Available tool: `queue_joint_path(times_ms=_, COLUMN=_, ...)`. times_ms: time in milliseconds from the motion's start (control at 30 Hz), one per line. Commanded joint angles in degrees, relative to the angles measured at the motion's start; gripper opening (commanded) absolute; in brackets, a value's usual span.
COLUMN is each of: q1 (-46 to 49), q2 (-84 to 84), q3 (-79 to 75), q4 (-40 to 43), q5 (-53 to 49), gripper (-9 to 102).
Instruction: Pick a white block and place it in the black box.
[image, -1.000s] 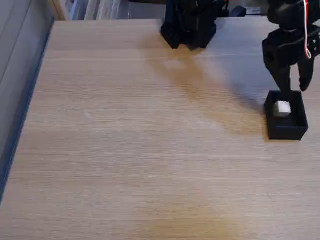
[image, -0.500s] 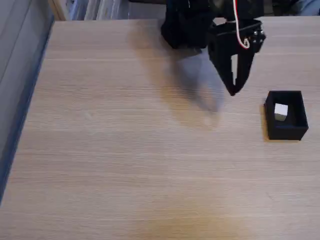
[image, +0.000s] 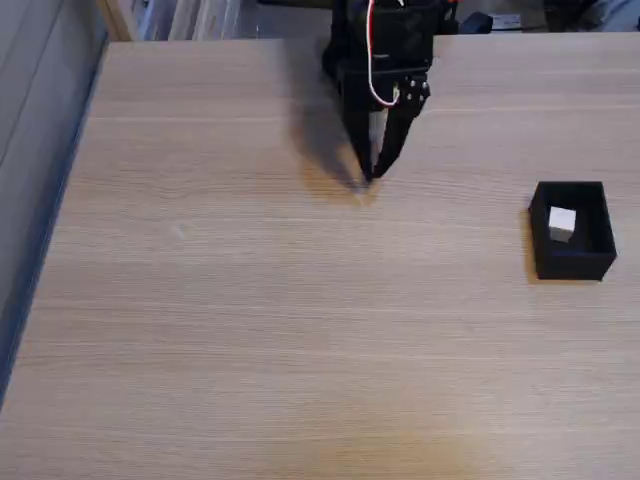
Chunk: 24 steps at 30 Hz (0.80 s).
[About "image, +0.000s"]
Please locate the white cube block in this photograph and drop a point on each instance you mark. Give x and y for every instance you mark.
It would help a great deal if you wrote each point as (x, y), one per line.
(562, 222)

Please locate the white labelled box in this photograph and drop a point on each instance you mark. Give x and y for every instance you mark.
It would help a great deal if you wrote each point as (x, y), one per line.
(506, 22)

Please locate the black open box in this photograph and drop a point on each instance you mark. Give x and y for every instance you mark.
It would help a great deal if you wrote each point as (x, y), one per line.
(575, 262)

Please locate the blue object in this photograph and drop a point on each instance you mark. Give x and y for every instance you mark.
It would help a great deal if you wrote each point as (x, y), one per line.
(476, 22)

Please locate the stack of pale panels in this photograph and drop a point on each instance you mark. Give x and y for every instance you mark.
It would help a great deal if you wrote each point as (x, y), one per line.
(200, 19)

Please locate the dark blue cloth bundle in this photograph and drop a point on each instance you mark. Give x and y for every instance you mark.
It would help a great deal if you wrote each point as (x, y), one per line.
(592, 15)

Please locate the wooden frame post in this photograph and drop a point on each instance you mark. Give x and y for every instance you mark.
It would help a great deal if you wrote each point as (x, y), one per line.
(116, 19)

